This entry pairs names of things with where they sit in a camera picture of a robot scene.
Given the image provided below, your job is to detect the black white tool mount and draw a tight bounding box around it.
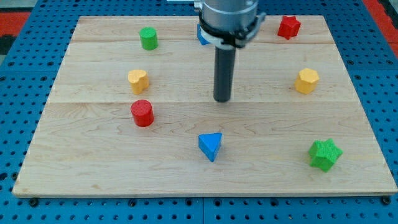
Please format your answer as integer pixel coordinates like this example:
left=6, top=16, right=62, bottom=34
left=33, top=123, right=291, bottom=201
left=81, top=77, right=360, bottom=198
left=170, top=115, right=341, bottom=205
left=199, top=12, right=266, bottom=50

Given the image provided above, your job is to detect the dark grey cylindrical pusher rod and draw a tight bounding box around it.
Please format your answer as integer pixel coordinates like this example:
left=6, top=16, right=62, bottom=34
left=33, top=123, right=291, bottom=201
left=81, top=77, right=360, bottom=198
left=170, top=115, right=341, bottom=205
left=213, top=47, right=236, bottom=103

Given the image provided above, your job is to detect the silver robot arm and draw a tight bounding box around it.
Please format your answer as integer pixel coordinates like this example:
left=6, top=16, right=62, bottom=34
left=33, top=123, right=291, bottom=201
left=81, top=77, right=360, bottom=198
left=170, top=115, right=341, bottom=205
left=194, top=0, right=266, bottom=103

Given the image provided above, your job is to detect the blue block behind arm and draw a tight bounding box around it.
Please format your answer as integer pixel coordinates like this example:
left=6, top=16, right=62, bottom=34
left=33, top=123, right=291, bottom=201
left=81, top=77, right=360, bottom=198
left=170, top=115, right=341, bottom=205
left=197, top=24, right=209, bottom=45

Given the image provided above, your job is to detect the red star block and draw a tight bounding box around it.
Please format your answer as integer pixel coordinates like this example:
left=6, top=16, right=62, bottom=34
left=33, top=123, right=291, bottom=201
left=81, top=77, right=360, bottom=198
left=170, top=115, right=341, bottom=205
left=277, top=16, right=301, bottom=40

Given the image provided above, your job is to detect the wooden board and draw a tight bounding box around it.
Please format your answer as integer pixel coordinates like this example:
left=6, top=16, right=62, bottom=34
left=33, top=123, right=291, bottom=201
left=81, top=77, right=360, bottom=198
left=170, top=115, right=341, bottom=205
left=12, top=16, right=397, bottom=198

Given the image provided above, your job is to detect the green star block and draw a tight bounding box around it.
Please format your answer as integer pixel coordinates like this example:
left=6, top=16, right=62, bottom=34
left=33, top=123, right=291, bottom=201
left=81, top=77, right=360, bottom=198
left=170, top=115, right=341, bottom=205
left=308, top=139, right=343, bottom=172

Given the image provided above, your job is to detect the green cylinder block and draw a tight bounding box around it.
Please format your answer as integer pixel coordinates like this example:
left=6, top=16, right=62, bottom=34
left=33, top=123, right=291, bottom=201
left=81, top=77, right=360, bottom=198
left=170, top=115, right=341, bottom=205
left=139, top=27, right=159, bottom=50

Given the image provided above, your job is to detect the blue triangle block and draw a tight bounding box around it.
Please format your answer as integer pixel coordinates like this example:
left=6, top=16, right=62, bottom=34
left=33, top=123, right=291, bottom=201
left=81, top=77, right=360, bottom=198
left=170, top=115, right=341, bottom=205
left=198, top=133, right=223, bottom=162

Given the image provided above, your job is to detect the yellow hexagon block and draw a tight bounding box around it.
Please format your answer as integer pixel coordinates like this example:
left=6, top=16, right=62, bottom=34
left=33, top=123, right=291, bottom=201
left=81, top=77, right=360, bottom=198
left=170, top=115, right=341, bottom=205
left=294, top=68, right=320, bottom=95

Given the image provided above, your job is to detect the yellow heart block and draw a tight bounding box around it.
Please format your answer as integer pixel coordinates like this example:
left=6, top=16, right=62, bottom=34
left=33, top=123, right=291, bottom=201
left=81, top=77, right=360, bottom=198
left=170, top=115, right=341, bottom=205
left=127, top=70, right=149, bottom=95

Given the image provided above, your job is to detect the red cylinder block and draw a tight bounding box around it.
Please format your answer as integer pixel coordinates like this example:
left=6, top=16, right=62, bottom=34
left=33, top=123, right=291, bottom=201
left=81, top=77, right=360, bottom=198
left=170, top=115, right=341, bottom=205
left=131, top=100, right=154, bottom=127

